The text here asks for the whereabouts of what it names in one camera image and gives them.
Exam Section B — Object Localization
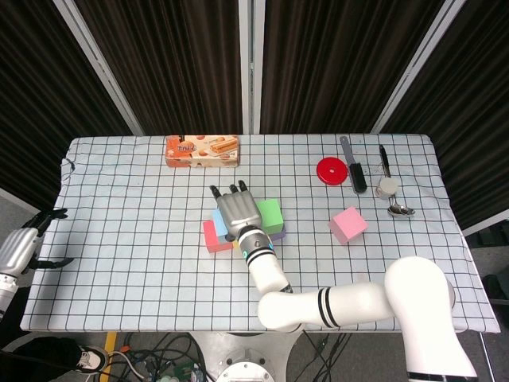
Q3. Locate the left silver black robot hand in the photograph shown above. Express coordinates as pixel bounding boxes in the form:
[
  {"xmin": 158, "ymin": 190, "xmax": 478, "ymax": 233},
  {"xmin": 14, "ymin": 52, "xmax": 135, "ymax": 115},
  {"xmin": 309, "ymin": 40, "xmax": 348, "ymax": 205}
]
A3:
[{"xmin": 0, "ymin": 208, "xmax": 76, "ymax": 275}]

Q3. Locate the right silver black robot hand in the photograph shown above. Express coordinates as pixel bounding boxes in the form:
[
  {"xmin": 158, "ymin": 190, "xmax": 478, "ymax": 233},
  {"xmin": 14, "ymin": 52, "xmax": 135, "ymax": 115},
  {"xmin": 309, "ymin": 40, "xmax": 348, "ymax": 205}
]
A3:
[{"xmin": 209, "ymin": 180, "xmax": 263, "ymax": 242}]

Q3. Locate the light blue foam cube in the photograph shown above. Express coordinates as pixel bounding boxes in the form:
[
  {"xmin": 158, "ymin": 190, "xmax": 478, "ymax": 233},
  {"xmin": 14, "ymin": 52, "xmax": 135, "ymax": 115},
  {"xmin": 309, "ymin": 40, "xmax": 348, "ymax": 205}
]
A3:
[{"xmin": 212, "ymin": 209, "xmax": 228, "ymax": 244}]

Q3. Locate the green foam cube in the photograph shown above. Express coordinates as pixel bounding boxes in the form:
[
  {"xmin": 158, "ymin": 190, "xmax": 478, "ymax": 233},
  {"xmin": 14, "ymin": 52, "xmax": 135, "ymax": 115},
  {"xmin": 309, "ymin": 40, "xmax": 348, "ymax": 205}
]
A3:
[{"xmin": 255, "ymin": 198, "xmax": 285, "ymax": 236}]

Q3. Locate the red foam cube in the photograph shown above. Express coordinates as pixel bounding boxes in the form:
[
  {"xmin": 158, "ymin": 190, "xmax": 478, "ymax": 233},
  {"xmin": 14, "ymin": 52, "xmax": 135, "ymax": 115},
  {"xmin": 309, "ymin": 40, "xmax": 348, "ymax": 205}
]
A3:
[{"xmin": 202, "ymin": 220, "xmax": 235, "ymax": 254}]

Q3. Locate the orange wafer snack box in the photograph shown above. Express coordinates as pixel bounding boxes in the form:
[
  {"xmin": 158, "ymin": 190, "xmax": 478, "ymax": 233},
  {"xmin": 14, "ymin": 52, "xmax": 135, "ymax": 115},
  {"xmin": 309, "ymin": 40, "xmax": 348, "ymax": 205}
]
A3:
[{"xmin": 165, "ymin": 134, "xmax": 241, "ymax": 169}]

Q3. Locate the red round disc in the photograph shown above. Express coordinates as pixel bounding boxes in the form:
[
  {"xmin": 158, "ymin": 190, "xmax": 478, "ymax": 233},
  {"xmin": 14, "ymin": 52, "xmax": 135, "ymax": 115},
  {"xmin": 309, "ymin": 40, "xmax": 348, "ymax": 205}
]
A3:
[{"xmin": 316, "ymin": 157, "xmax": 349, "ymax": 186}]

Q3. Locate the pink foam cube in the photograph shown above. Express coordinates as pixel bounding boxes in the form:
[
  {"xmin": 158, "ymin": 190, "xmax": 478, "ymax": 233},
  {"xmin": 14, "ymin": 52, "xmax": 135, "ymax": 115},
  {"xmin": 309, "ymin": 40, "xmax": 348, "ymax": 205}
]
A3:
[{"xmin": 328, "ymin": 205, "xmax": 369, "ymax": 245}]

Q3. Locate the black trouser leg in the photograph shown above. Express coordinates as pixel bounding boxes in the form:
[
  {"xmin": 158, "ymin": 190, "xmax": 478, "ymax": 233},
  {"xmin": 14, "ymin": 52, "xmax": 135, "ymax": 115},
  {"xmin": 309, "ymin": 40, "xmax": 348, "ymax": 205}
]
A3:
[{"xmin": 0, "ymin": 336, "xmax": 83, "ymax": 382}]

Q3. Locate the white black-checked tablecloth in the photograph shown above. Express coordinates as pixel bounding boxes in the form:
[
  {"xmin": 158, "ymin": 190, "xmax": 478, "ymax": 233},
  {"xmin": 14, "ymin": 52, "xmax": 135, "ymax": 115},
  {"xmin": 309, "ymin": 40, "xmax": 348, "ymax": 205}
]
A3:
[{"xmin": 19, "ymin": 133, "xmax": 501, "ymax": 334}]

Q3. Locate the black and white sneaker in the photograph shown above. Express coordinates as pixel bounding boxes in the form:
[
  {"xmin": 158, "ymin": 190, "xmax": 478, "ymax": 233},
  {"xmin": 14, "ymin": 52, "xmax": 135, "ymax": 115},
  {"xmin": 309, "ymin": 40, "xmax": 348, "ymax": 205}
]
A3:
[{"xmin": 77, "ymin": 345, "xmax": 107, "ymax": 373}]

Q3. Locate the small white jar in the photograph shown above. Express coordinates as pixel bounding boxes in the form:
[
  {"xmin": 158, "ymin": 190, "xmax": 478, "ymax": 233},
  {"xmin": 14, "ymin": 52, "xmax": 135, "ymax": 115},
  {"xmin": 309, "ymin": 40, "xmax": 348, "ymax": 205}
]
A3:
[{"xmin": 375, "ymin": 177, "xmax": 399, "ymax": 201}]

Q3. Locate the dark pleated curtain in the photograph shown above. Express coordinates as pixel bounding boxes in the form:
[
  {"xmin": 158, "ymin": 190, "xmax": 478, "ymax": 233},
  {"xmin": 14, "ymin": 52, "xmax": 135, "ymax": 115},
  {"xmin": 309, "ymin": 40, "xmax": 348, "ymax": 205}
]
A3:
[
  {"xmin": 0, "ymin": 0, "xmax": 134, "ymax": 216},
  {"xmin": 74, "ymin": 0, "xmax": 244, "ymax": 135},
  {"xmin": 259, "ymin": 0, "xmax": 445, "ymax": 135},
  {"xmin": 380, "ymin": 0, "xmax": 509, "ymax": 226}
]

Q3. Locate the black pen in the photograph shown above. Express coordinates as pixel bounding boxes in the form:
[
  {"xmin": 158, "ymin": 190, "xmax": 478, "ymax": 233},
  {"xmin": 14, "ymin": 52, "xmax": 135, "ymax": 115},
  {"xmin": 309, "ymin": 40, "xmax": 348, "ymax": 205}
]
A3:
[{"xmin": 379, "ymin": 144, "xmax": 391, "ymax": 178}]

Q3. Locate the metal spoon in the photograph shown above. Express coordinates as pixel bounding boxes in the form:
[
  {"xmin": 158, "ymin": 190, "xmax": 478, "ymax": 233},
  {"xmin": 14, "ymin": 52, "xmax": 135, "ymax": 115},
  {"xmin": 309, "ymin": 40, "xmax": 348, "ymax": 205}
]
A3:
[{"xmin": 387, "ymin": 194, "xmax": 416, "ymax": 218}]

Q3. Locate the black floor cable tangle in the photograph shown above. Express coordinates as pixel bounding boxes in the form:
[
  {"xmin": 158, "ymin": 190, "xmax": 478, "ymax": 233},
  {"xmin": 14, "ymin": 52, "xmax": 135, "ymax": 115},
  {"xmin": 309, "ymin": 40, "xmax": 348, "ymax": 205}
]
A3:
[{"xmin": 119, "ymin": 333, "xmax": 208, "ymax": 382}]

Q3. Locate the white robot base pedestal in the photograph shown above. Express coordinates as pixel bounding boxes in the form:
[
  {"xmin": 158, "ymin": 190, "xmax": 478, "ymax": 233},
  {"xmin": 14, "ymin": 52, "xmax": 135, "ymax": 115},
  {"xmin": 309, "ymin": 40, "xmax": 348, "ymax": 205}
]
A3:
[{"xmin": 189, "ymin": 331, "xmax": 303, "ymax": 382}]

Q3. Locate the white frame post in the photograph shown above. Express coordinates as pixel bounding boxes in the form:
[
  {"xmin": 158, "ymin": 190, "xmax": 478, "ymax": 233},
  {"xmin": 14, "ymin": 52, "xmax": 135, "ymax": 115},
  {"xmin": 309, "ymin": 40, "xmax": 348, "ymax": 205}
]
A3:
[
  {"xmin": 237, "ymin": 0, "xmax": 266, "ymax": 135},
  {"xmin": 52, "ymin": 0, "xmax": 145, "ymax": 136},
  {"xmin": 371, "ymin": 0, "xmax": 467, "ymax": 134}
]

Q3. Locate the white floor cable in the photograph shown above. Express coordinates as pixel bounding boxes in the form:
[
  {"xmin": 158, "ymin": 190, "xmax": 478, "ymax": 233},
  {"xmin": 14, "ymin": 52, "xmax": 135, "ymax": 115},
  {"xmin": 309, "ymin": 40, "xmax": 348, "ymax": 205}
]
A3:
[{"xmin": 99, "ymin": 352, "xmax": 146, "ymax": 379}]

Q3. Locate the black cable with inline box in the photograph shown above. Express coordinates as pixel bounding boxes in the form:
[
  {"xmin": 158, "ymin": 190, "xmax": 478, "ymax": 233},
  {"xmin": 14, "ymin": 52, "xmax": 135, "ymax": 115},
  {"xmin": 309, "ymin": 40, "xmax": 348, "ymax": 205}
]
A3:
[{"xmin": 292, "ymin": 333, "xmax": 355, "ymax": 382}]

